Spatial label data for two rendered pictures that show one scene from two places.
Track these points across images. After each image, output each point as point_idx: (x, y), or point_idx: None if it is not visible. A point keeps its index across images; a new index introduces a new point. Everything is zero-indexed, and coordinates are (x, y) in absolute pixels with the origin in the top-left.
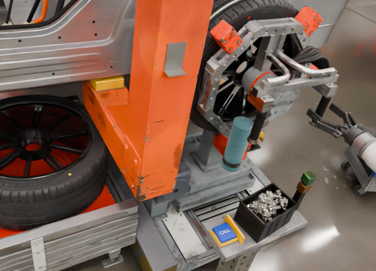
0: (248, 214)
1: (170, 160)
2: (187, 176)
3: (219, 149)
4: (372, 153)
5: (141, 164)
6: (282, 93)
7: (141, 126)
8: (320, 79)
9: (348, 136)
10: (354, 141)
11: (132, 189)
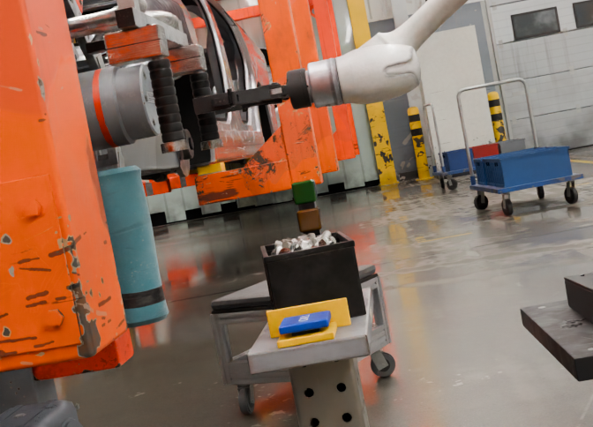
0: (304, 265)
1: (93, 195)
2: (75, 414)
3: (67, 367)
4: (353, 64)
5: (57, 191)
6: (143, 68)
7: (3, 71)
8: (176, 30)
9: (294, 83)
10: (311, 78)
11: (57, 321)
